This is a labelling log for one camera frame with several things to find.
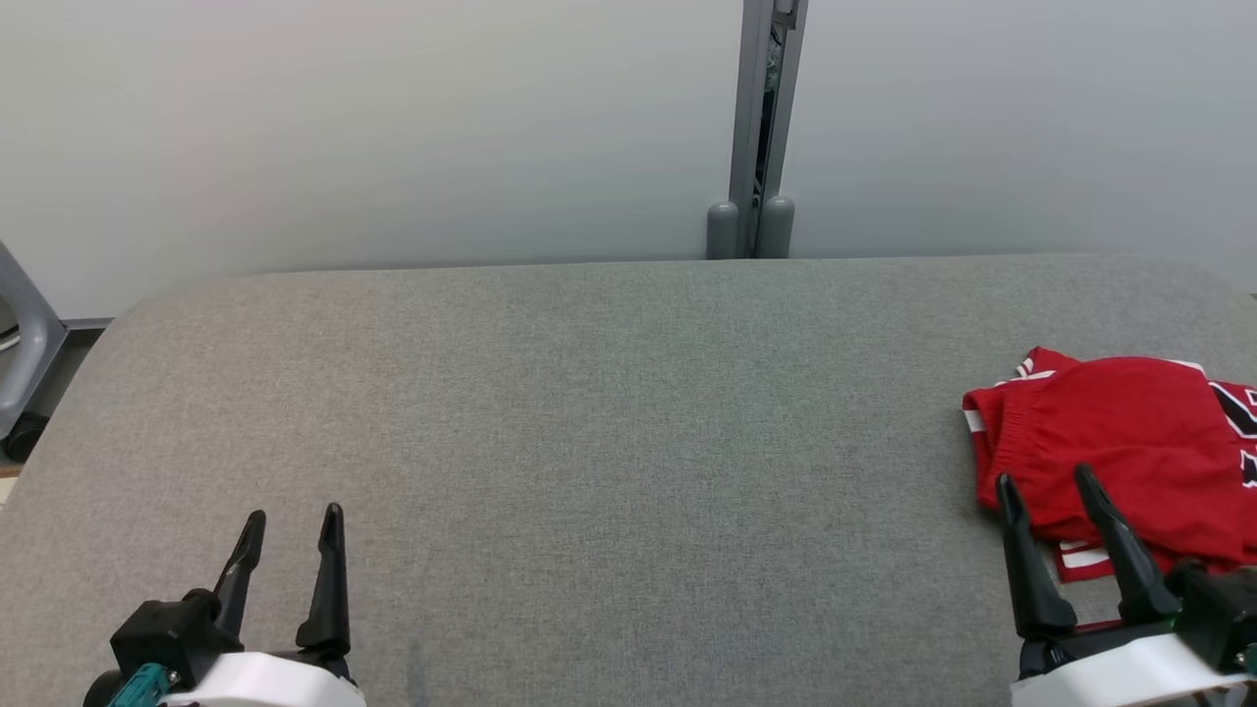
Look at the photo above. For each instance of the red Bulls shorts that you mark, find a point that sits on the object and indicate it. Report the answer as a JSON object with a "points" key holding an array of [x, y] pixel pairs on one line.
{"points": [[1110, 432]]}

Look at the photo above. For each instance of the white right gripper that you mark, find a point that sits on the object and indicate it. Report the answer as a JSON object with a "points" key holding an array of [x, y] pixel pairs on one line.
{"points": [[1110, 678]]}

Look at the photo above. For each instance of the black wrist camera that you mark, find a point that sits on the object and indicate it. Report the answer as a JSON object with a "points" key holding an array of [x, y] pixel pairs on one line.
{"points": [[1218, 609], [162, 633]]}

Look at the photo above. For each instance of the grey partition frame with caster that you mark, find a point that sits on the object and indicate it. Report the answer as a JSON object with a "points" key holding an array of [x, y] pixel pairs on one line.
{"points": [[34, 344]]}

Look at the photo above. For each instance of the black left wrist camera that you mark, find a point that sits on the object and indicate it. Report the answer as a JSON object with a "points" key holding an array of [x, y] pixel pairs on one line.
{"points": [[162, 633]]}

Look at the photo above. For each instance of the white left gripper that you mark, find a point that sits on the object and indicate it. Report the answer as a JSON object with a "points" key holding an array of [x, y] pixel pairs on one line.
{"points": [[265, 682]]}

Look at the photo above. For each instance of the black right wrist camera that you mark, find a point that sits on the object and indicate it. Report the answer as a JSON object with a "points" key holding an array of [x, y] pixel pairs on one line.
{"points": [[1218, 609]]}

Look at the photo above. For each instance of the grey partition post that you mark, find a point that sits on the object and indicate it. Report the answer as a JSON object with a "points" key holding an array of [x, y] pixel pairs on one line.
{"points": [[744, 118], [776, 231]]}

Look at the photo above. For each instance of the red basketball jersey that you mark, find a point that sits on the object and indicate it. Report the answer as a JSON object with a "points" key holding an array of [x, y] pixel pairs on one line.
{"points": [[1080, 560]]}

